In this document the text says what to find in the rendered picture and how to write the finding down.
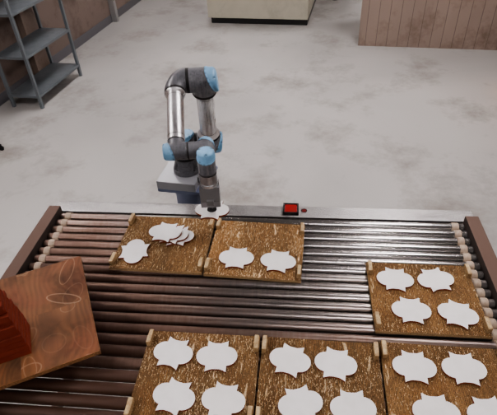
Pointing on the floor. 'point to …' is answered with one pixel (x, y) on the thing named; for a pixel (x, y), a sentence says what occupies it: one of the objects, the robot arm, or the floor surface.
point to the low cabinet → (261, 11)
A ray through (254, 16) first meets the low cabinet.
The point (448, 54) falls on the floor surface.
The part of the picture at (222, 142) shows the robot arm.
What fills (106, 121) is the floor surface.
